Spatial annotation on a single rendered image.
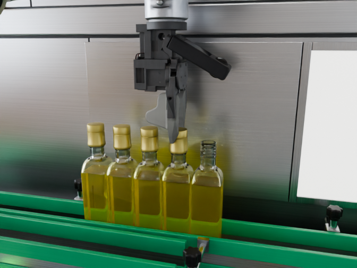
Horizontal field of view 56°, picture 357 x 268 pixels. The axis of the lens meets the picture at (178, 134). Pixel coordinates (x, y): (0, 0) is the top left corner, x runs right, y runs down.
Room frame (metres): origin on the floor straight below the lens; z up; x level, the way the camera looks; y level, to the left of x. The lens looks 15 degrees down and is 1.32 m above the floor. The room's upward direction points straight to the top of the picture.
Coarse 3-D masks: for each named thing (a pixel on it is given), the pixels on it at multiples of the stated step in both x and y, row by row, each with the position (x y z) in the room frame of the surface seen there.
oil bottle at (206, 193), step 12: (216, 168) 0.60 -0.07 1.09; (192, 180) 0.58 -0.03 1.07; (204, 180) 0.57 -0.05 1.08; (216, 180) 0.57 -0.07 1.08; (192, 192) 0.58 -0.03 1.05; (204, 192) 0.57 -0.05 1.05; (216, 192) 0.57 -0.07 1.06; (192, 204) 0.58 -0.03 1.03; (204, 204) 0.57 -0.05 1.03; (216, 204) 0.57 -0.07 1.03; (192, 216) 0.58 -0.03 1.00; (204, 216) 0.57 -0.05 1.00; (216, 216) 0.57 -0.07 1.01; (192, 228) 0.58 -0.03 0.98; (204, 228) 0.57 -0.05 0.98; (216, 228) 0.57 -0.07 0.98
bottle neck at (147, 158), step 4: (144, 152) 0.61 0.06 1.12; (152, 152) 0.61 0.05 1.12; (156, 152) 0.62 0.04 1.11; (144, 156) 0.61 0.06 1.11; (148, 156) 0.61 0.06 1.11; (152, 156) 0.61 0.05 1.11; (156, 156) 0.62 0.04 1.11; (144, 160) 0.61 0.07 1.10; (148, 160) 0.61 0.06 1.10; (152, 160) 0.61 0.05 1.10; (156, 160) 0.62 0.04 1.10
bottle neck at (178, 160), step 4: (172, 156) 0.61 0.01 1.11; (176, 156) 0.60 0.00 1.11; (180, 156) 0.60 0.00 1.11; (184, 156) 0.60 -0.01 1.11; (172, 160) 0.61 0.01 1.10; (176, 160) 0.60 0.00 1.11; (180, 160) 0.60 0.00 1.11; (184, 160) 0.60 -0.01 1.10; (172, 164) 0.60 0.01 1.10; (176, 164) 0.60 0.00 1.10; (180, 164) 0.60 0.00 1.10; (184, 164) 0.60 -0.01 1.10
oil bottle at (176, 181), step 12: (168, 168) 0.60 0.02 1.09; (180, 168) 0.60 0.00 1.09; (192, 168) 0.62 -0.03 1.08; (168, 180) 0.59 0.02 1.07; (180, 180) 0.58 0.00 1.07; (168, 192) 0.59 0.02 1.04; (180, 192) 0.58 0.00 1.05; (168, 204) 0.59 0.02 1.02; (180, 204) 0.58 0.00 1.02; (168, 216) 0.59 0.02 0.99; (180, 216) 0.58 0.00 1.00; (168, 228) 0.59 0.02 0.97; (180, 228) 0.58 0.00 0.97
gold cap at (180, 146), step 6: (180, 132) 0.60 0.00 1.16; (186, 132) 0.61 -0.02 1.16; (180, 138) 0.60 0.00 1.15; (186, 138) 0.61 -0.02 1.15; (174, 144) 0.60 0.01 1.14; (180, 144) 0.60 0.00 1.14; (186, 144) 0.61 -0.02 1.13; (174, 150) 0.60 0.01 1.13; (180, 150) 0.60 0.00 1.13; (186, 150) 0.60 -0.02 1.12
